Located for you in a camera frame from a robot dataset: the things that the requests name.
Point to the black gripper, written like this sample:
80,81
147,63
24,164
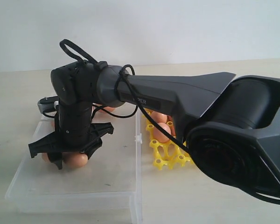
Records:
85,141

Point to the clear plastic tray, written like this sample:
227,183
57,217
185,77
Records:
110,180

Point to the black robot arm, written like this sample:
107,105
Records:
230,125

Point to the yellow plastic egg tray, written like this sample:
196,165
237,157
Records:
166,154

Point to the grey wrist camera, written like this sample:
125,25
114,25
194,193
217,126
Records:
48,104

